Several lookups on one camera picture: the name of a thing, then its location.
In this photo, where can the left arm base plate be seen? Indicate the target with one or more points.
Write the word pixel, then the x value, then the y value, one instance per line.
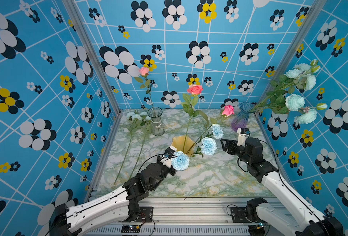
pixel 145 215

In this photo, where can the purple tinted glass vase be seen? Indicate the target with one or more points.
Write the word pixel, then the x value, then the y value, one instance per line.
pixel 241 120

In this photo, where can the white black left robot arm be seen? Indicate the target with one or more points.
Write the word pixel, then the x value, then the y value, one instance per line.
pixel 122 204

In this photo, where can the aluminium frame post right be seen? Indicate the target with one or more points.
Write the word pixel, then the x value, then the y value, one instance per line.
pixel 281 28

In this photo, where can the green circuit board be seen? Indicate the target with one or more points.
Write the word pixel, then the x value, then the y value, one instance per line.
pixel 131 229

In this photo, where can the light blue peony bouquet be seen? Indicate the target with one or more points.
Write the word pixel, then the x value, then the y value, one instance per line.
pixel 282 99

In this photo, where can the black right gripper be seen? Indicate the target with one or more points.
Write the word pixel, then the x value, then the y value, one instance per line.
pixel 233 143

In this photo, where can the clear ribbed glass vase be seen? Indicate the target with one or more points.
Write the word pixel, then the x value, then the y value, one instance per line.
pixel 157 126

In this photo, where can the red rose stem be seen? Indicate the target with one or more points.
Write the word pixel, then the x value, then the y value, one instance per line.
pixel 190 101

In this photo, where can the aluminium frame post left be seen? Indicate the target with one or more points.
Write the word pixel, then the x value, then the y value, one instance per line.
pixel 74 15

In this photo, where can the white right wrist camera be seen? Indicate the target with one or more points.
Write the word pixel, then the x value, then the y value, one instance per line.
pixel 243 134

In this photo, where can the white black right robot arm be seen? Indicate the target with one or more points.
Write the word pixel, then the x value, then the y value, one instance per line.
pixel 305 220

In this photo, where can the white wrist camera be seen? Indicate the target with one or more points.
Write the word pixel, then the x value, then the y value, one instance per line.
pixel 243 134
pixel 165 159

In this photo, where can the aluminium frame post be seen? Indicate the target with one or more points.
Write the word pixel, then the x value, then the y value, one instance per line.
pixel 281 28
pixel 74 15

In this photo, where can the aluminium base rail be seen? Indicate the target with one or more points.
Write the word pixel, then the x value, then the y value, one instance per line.
pixel 198 212

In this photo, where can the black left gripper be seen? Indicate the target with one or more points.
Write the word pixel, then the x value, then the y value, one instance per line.
pixel 173 170

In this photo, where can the blue carnation stem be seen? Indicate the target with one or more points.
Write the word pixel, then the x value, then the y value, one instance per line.
pixel 206 146
pixel 180 161
pixel 214 131

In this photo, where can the yellow beige vase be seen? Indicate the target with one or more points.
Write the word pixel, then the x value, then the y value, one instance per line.
pixel 182 144

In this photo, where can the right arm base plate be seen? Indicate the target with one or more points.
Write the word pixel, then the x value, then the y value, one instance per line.
pixel 244 215

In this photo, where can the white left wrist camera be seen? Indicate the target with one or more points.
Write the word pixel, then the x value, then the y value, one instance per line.
pixel 165 159

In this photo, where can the small pink rose stem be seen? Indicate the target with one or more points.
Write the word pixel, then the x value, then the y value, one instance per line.
pixel 227 111

